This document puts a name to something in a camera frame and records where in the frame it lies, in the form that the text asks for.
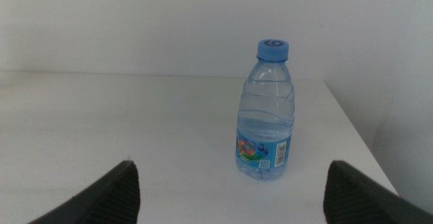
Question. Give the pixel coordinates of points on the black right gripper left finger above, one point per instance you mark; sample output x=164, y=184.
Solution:
x=111, y=200

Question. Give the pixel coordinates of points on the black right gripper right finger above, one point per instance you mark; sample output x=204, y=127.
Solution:
x=355, y=200

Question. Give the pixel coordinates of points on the clear water bottle blue cap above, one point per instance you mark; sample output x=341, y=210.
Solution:
x=265, y=115

